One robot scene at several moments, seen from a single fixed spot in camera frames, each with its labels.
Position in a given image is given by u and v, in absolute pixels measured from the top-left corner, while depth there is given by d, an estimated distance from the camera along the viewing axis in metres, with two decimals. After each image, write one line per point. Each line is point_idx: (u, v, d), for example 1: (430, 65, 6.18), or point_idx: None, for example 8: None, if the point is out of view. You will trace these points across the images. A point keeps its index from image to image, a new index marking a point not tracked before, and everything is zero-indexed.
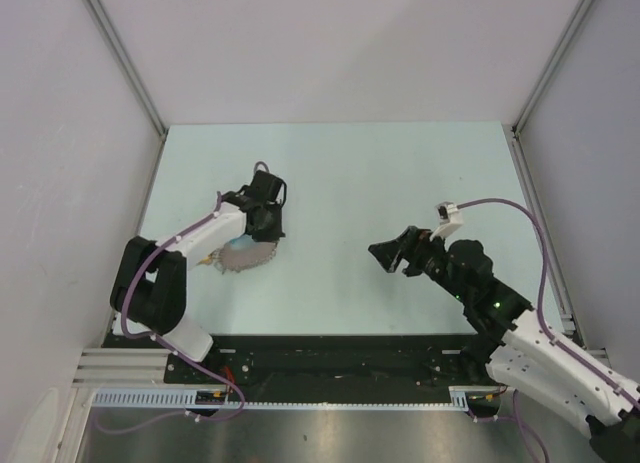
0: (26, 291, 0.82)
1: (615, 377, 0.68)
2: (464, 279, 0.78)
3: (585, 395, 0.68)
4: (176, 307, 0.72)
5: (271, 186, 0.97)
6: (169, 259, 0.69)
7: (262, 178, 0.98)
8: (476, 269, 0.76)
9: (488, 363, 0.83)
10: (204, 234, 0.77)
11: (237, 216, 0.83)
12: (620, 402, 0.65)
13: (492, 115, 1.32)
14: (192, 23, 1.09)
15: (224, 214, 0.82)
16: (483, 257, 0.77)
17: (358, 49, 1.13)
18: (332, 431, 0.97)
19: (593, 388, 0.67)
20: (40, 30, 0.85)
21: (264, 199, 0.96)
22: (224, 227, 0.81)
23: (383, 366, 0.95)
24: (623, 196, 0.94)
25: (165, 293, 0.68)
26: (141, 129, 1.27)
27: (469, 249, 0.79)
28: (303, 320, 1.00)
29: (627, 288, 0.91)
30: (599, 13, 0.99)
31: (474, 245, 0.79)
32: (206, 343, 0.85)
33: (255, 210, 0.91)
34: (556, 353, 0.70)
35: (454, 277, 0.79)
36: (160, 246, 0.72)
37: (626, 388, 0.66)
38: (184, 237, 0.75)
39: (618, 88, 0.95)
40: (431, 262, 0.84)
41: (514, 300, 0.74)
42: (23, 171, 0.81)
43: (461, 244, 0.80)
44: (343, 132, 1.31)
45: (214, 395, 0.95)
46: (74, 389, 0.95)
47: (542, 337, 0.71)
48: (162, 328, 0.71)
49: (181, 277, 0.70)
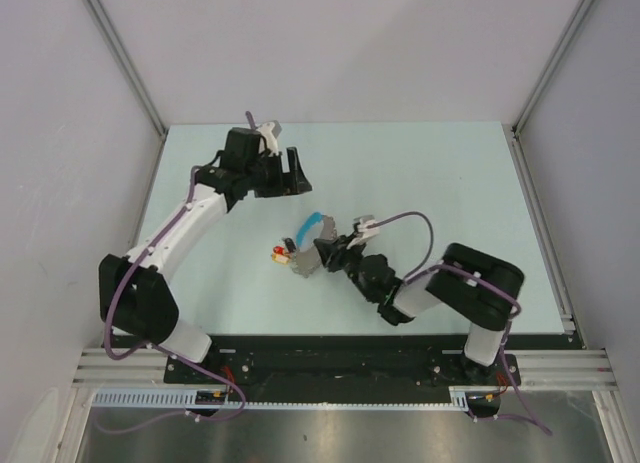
0: (28, 292, 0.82)
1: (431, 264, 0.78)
2: (372, 286, 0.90)
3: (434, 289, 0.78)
4: (167, 316, 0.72)
5: (246, 148, 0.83)
6: (146, 276, 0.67)
7: (235, 140, 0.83)
8: (382, 280, 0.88)
9: (471, 353, 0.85)
10: (178, 235, 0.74)
11: (213, 201, 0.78)
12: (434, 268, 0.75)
13: (493, 115, 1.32)
14: (192, 23, 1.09)
15: (198, 203, 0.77)
16: (384, 267, 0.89)
17: (358, 48, 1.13)
18: (332, 431, 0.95)
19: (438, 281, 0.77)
20: (39, 31, 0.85)
21: (243, 165, 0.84)
22: (200, 218, 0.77)
23: (383, 366, 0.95)
24: (621, 196, 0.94)
25: (149, 309, 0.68)
26: (141, 129, 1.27)
27: (374, 260, 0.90)
28: (305, 320, 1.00)
29: (626, 288, 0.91)
30: (598, 15, 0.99)
31: (376, 257, 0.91)
32: (205, 342, 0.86)
33: (234, 186, 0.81)
34: (412, 285, 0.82)
35: (366, 287, 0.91)
36: (134, 262, 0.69)
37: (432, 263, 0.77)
38: (157, 246, 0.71)
39: (617, 89, 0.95)
40: (348, 264, 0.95)
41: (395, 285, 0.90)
42: (24, 171, 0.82)
43: (370, 258, 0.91)
44: (343, 132, 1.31)
45: (214, 395, 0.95)
46: (74, 388, 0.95)
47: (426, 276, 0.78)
48: (156, 336, 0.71)
49: (163, 291, 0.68)
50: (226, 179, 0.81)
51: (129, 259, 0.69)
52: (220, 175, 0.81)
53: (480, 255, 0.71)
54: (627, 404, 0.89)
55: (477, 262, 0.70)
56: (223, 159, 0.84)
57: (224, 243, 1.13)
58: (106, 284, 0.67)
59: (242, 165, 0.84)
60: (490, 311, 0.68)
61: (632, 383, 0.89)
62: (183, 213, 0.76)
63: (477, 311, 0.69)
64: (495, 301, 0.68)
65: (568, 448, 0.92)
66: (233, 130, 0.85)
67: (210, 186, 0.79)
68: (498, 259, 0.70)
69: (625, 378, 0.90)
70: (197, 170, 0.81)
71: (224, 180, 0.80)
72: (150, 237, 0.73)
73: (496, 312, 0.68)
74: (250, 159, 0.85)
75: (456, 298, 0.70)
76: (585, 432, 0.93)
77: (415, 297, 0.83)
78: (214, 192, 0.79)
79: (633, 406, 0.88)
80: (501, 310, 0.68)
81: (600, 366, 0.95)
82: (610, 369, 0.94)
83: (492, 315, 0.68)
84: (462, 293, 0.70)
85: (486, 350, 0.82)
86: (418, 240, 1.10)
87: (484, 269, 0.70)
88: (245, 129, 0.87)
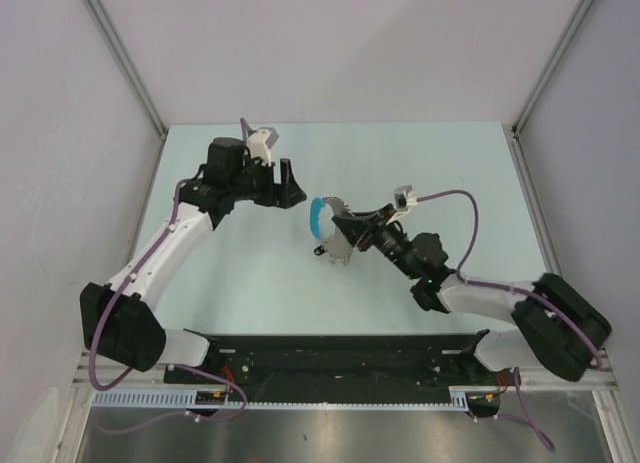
0: (27, 292, 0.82)
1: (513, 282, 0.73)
2: (420, 269, 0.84)
3: (501, 311, 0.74)
4: (154, 343, 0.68)
5: (229, 164, 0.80)
6: (130, 304, 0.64)
7: (216, 152, 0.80)
8: (432, 262, 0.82)
9: (478, 351, 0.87)
10: (160, 259, 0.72)
11: (198, 220, 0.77)
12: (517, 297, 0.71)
13: (493, 115, 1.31)
14: (192, 23, 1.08)
15: (181, 223, 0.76)
16: (439, 249, 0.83)
17: (359, 47, 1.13)
18: (332, 431, 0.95)
19: (496, 298, 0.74)
20: (39, 30, 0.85)
21: (226, 181, 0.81)
22: (184, 239, 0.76)
23: (383, 366, 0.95)
24: (621, 197, 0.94)
25: (134, 338, 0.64)
26: (141, 129, 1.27)
27: (428, 240, 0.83)
28: (307, 320, 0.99)
29: (626, 289, 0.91)
30: (598, 14, 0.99)
31: (430, 235, 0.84)
32: (203, 344, 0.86)
33: (219, 203, 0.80)
34: (479, 289, 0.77)
35: (409, 266, 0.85)
36: (116, 290, 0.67)
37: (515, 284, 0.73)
38: (140, 273, 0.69)
39: (618, 89, 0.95)
40: (389, 243, 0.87)
41: (444, 272, 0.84)
42: (23, 171, 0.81)
43: (422, 235, 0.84)
44: (342, 132, 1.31)
45: (214, 395, 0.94)
46: (74, 389, 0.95)
47: (501, 293, 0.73)
48: (142, 367, 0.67)
49: (148, 318, 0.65)
50: (210, 196, 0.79)
51: (111, 288, 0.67)
52: (204, 193, 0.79)
53: (575, 300, 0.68)
54: (627, 404, 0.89)
55: (573, 306, 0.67)
56: (206, 173, 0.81)
57: (223, 243, 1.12)
58: (89, 315, 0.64)
59: (226, 180, 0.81)
60: (569, 356, 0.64)
61: (631, 384, 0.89)
62: (166, 234, 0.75)
63: (556, 352, 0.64)
64: (580, 350, 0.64)
65: (565, 447, 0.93)
66: (215, 143, 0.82)
67: (194, 204, 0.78)
68: (591, 311, 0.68)
69: (624, 378, 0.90)
70: (182, 186, 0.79)
71: (208, 199, 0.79)
72: (132, 263, 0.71)
73: (577, 361, 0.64)
74: (234, 173, 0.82)
75: (540, 330, 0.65)
76: (583, 431, 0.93)
77: (468, 298, 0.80)
78: (198, 211, 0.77)
79: (632, 406, 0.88)
80: (582, 362, 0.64)
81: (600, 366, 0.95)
82: (610, 369, 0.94)
83: (569, 361, 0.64)
84: (551, 332, 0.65)
85: (501, 360, 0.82)
86: (460, 219, 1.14)
87: (576, 315, 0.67)
88: (230, 140, 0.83)
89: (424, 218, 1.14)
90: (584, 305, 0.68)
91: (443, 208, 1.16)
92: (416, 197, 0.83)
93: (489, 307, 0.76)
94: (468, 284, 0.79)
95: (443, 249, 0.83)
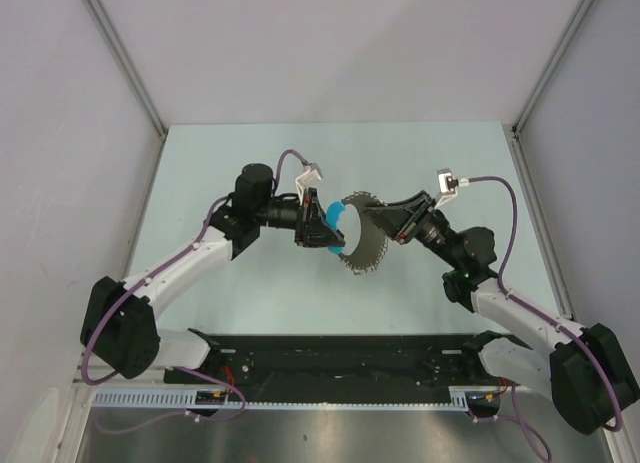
0: (27, 291, 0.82)
1: (557, 318, 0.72)
2: (462, 262, 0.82)
3: (534, 339, 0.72)
4: (149, 352, 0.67)
5: (257, 194, 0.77)
6: (137, 306, 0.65)
7: (242, 184, 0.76)
8: (479, 260, 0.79)
9: (481, 351, 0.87)
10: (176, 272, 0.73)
11: (221, 245, 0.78)
12: (559, 338, 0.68)
13: (492, 115, 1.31)
14: (193, 24, 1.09)
15: (204, 244, 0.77)
16: (490, 248, 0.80)
17: (359, 47, 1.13)
18: (332, 431, 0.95)
19: (536, 329, 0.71)
20: (40, 31, 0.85)
21: (253, 211, 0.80)
22: (204, 258, 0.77)
23: (384, 366, 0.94)
24: (620, 197, 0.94)
25: (128, 343, 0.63)
26: (140, 129, 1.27)
27: (480, 235, 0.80)
28: (307, 319, 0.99)
29: (625, 289, 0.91)
30: (598, 14, 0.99)
31: (482, 230, 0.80)
32: (202, 349, 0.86)
33: (243, 234, 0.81)
34: (516, 311, 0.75)
35: (451, 256, 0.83)
36: (128, 289, 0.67)
37: (564, 324, 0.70)
38: (154, 279, 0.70)
39: (618, 87, 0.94)
40: (433, 234, 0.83)
41: (485, 274, 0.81)
42: (24, 171, 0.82)
43: (474, 229, 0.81)
44: (342, 132, 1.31)
45: (214, 395, 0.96)
46: (74, 388, 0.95)
47: (545, 325, 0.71)
48: (129, 373, 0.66)
49: (150, 324, 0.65)
50: (238, 227, 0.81)
51: (123, 286, 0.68)
52: (232, 221, 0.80)
53: (620, 360, 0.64)
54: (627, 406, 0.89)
55: (615, 366, 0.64)
56: (233, 201, 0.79)
57: None
58: (97, 308, 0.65)
59: (253, 210, 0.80)
60: (590, 408, 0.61)
61: None
62: (189, 250, 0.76)
63: (580, 403, 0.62)
64: (603, 408, 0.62)
65: (566, 447, 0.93)
66: (243, 172, 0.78)
67: (220, 231, 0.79)
68: (629, 377, 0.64)
69: None
70: (212, 210, 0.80)
71: (235, 230, 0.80)
72: (149, 267, 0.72)
73: (596, 417, 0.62)
74: (261, 202, 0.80)
75: (575, 376, 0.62)
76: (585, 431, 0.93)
77: (502, 313, 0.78)
78: (223, 237, 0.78)
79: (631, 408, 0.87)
80: (600, 419, 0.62)
81: None
82: None
83: (589, 413, 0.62)
84: (581, 383, 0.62)
85: (508, 372, 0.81)
86: (487, 207, 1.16)
87: (612, 374, 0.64)
88: (263, 169, 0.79)
89: (450, 204, 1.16)
90: (626, 367, 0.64)
91: (470, 195, 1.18)
92: (468, 183, 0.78)
93: (522, 333, 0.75)
94: (510, 297, 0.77)
95: (494, 248, 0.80)
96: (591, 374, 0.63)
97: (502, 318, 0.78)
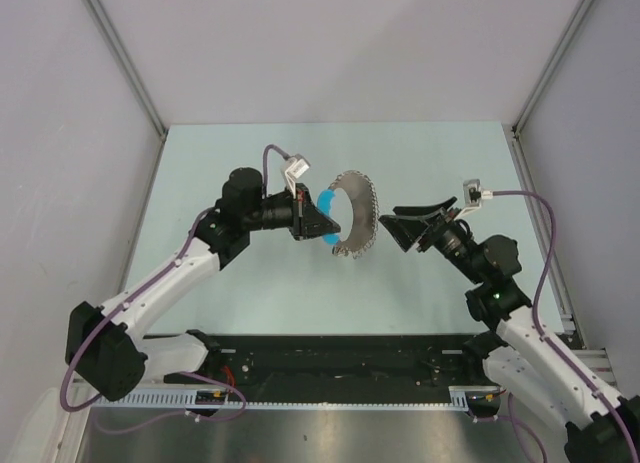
0: (26, 291, 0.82)
1: (597, 382, 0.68)
2: (484, 272, 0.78)
3: (566, 398, 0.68)
4: (132, 375, 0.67)
5: (248, 198, 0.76)
6: (114, 334, 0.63)
7: (227, 189, 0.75)
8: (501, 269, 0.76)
9: (485, 360, 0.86)
10: (157, 294, 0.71)
11: (204, 260, 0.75)
12: (595, 406, 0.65)
13: (492, 115, 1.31)
14: (192, 24, 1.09)
15: (187, 259, 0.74)
16: (513, 258, 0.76)
17: (359, 48, 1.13)
18: (332, 431, 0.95)
19: (572, 388, 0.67)
20: (40, 32, 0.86)
21: (242, 218, 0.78)
22: (187, 275, 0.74)
23: (383, 366, 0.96)
24: (621, 198, 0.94)
25: (108, 372, 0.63)
26: (140, 130, 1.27)
27: (502, 245, 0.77)
28: (306, 320, 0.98)
29: (625, 289, 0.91)
30: (598, 14, 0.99)
31: (503, 239, 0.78)
32: (201, 351, 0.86)
33: (231, 243, 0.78)
34: (545, 353, 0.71)
35: (472, 267, 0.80)
36: (105, 316, 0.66)
37: (604, 392, 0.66)
38: (132, 304, 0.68)
39: (618, 87, 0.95)
40: (453, 243, 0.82)
41: (514, 293, 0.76)
42: (23, 171, 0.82)
43: (495, 237, 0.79)
44: (342, 132, 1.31)
45: (214, 395, 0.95)
46: (74, 388, 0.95)
47: (582, 386, 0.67)
48: (114, 397, 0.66)
49: (130, 351, 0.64)
50: (225, 236, 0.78)
51: (101, 312, 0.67)
52: (219, 230, 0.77)
53: None
54: None
55: None
56: (222, 207, 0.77)
57: None
58: (75, 335, 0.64)
59: (242, 216, 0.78)
60: None
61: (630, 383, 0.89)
62: (171, 267, 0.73)
63: None
64: None
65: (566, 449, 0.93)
66: (231, 177, 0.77)
67: (207, 242, 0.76)
68: None
69: (623, 378, 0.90)
70: (200, 218, 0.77)
71: (222, 240, 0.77)
72: (129, 290, 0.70)
73: None
74: (250, 208, 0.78)
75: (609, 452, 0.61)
76: None
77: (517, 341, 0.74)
78: (207, 250, 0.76)
79: None
80: None
81: (600, 366, 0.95)
82: (610, 369, 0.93)
83: None
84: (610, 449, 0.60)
85: (511, 389, 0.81)
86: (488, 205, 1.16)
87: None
88: (253, 173, 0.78)
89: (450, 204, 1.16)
90: None
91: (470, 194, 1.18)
92: (491, 194, 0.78)
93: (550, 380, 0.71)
94: (542, 336, 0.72)
95: (518, 260, 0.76)
96: None
97: (526, 353, 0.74)
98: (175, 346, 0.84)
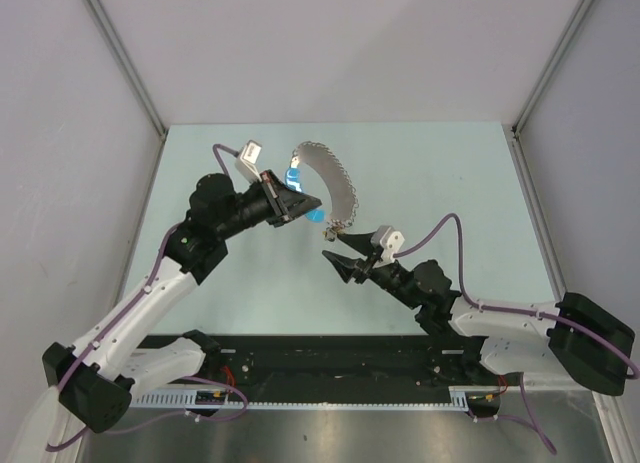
0: (26, 291, 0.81)
1: (535, 305, 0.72)
2: (425, 298, 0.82)
3: (528, 336, 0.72)
4: (118, 406, 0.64)
5: (216, 208, 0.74)
6: (86, 376, 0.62)
7: (194, 201, 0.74)
8: (440, 292, 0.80)
9: (481, 360, 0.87)
10: (128, 327, 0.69)
11: (176, 281, 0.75)
12: (546, 325, 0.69)
13: (493, 115, 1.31)
14: (192, 24, 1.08)
15: (158, 283, 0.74)
16: (442, 278, 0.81)
17: (359, 48, 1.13)
18: (332, 431, 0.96)
19: (522, 326, 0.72)
20: (40, 32, 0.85)
21: (214, 226, 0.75)
22: (159, 299, 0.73)
23: (383, 366, 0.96)
24: (621, 198, 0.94)
25: (87, 408, 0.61)
26: (140, 130, 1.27)
27: (429, 271, 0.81)
28: (304, 324, 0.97)
29: (626, 289, 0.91)
30: (600, 14, 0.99)
31: (428, 263, 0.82)
32: (199, 356, 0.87)
33: (204, 256, 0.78)
34: (493, 320, 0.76)
35: (411, 297, 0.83)
36: (77, 356, 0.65)
37: (542, 308, 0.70)
38: (102, 341, 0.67)
39: (618, 88, 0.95)
40: (385, 273, 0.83)
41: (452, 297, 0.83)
42: (24, 171, 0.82)
43: (422, 264, 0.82)
44: (342, 133, 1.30)
45: (214, 395, 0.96)
46: None
47: (528, 318, 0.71)
48: (101, 428, 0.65)
49: (103, 391, 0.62)
50: (197, 250, 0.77)
51: (73, 352, 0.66)
52: (190, 245, 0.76)
53: (605, 315, 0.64)
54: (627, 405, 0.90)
55: (603, 321, 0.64)
56: (192, 220, 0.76)
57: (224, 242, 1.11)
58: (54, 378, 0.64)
59: (214, 227, 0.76)
60: (607, 378, 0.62)
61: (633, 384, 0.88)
62: (141, 294, 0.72)
63: (595, 375, 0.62)
64: (616, 365, 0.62)
65: (565, 448, 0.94)
66: (196, 190, 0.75)
67: (178, 261, 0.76)
68: (620, 323, 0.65)
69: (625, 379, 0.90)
70: (170, 236, 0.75)
71: (193, 255, 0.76)
72: (100, 326, 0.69)
73: (613, 378, 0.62)
74: (222, 217, 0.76)
75: (578, 353, 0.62)
76: (582, 430, 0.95)
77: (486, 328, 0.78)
78: (178, 270, 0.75)
79: (632, 408, 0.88)
80: (617, 376, 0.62)
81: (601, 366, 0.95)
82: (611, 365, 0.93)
83: (608, 379, 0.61)
84: (598, 363, 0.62)
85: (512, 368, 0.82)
86: (487, 206, 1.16)
87: (604, 329, 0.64)
88: (218, 182, 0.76)
89: (449, 204, 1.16)
90: (613, 319, 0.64)
91: (469, 194, 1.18)
92: (393, 238, 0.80)
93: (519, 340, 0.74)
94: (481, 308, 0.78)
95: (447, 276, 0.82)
96: (592, 342, 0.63)
97: (492, 331, 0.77)
98: (164, 358, 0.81)
